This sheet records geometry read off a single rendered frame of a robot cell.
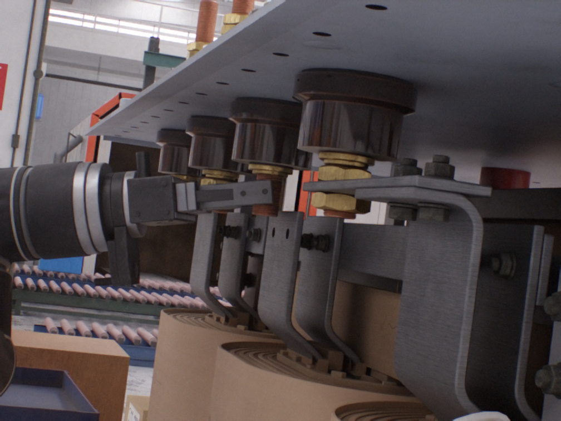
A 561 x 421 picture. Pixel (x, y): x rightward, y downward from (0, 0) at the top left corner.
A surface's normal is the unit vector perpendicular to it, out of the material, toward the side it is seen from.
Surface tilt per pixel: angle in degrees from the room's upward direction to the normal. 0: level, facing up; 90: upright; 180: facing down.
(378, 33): 180
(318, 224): 90
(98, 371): 90
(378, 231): 90
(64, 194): 76
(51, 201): 82
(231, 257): 90
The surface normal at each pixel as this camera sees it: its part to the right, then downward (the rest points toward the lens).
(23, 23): 0.27, 0.00
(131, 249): 0.99, -0.08
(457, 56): -0.13, 0.99
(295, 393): -0.61, -0.11
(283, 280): -0.95, -0.13
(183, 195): -0.07, -0.04
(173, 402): -0.86, -0.13
